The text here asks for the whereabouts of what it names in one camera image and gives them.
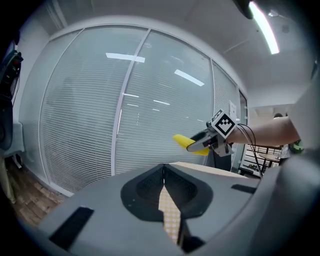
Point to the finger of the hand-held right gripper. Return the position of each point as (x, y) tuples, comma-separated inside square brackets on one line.
[(200, 136), (200, 146)]

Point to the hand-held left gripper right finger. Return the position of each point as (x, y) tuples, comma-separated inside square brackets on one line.
[(220, 195)]

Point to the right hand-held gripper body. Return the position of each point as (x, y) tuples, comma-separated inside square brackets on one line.
[(223, 125)]

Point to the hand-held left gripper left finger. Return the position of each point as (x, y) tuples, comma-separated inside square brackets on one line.
[(105, 225)]

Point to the yellow banana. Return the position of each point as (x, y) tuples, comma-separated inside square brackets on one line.
[(181, 140)]

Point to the person's right forearm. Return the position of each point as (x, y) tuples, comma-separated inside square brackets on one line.
[(270, 132)]

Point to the white paper notice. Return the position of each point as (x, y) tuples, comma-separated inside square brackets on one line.
[(233, 108)]

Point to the round table with checkered cloth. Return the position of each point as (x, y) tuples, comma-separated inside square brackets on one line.
[(172, 220)]

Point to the small wooden round table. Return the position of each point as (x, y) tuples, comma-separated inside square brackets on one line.
[(270, 156)]

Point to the green and black headset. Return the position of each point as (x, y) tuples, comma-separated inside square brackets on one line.
[(297, 146)]

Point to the ceiling light strip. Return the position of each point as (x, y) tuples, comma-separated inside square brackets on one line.
[(265, 27)]

